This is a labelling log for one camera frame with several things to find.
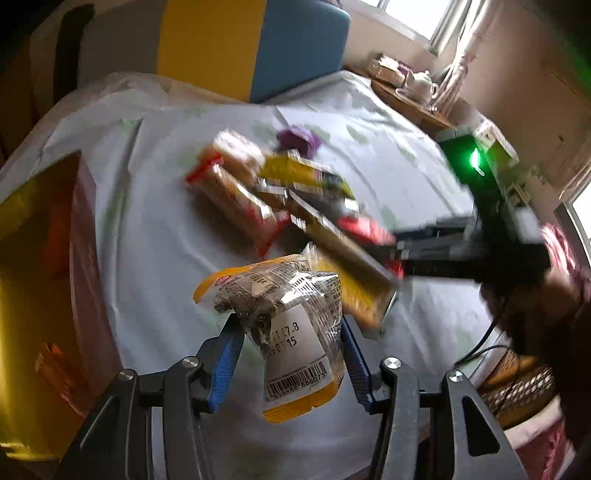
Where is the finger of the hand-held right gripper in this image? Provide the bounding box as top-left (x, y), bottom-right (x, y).
top-left (392, 244), bottom-right (481, 280)
top-left (396, 217), bottom-right (477, 247)

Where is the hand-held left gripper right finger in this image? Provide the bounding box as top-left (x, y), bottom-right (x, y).
top-left (339, 314), bottom-right (532, 480)

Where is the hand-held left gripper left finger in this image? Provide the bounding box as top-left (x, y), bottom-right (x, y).
top-left (54, 316), bottom-right (246, 480)

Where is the small red snack packet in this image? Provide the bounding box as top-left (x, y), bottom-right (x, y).
top-left (339, 216), bottom-right (398, 247)

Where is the clear yellow snack packet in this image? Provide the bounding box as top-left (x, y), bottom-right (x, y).
top-left (193, 255), bottom-right (347, 425)

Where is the long olive snack packet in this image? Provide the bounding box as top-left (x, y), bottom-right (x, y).
top-left (288, 191), bottom-right (402, 301)

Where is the red-ended biscuit packet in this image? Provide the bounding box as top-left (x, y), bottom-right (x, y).
top-left (185, 154), bottom-right (291, 257)

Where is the purple snack packet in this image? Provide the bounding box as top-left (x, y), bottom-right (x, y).
top-left (276, 126), bottom-right (320, 158)

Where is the gold tin box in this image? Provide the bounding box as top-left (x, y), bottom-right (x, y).
top-left (0, 150), bottom-right (123, 462)

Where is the person's right hand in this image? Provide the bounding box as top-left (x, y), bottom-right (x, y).
top-left (480, 277), bottom-right (583, 344)

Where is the yellow brown snack packet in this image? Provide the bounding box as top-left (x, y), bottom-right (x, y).
top-left (302, 242), bottom-right (400, 335)

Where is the white plastic tablecloth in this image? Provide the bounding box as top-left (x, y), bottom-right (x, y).
top-left (0, 69), bottom-right (555, 480)

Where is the wooden side table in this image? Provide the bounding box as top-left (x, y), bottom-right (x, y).
top-left (369, 76), bottom-right (455, 134)

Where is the white teapot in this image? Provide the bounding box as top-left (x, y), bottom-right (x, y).
top-left (405, 69), bottom-right (439, 104)

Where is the yellow dark snack packet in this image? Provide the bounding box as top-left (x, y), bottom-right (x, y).
top-left (259, 152), bottom-right (356, 199)

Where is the wicker basket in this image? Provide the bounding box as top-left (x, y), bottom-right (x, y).
top-left (480, 351), bottom-right (561, 428)

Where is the beige box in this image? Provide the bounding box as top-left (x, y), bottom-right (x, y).
top-left (367, 54), bottom-right (409, 88)

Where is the white curtain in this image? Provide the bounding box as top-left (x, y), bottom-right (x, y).
top-left (429, 0), bottom-right (495, 112)

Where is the brown pastry packet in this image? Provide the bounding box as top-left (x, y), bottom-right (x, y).
top-left (212, 130), bottom-right (266, 185)

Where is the window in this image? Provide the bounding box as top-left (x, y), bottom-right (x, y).
top-left (376, 0), bottom-right (462, 51)

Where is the grey yellow blue chair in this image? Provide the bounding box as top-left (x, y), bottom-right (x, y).
top-left (81, 0), bottom-right (352, 104)

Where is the black chair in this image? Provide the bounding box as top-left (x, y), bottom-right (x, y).
top-left (53, 4), bottom-right (95, 93)

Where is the black cable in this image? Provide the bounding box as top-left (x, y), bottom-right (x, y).
top-left (455, 318), bottom-right (513, 370)

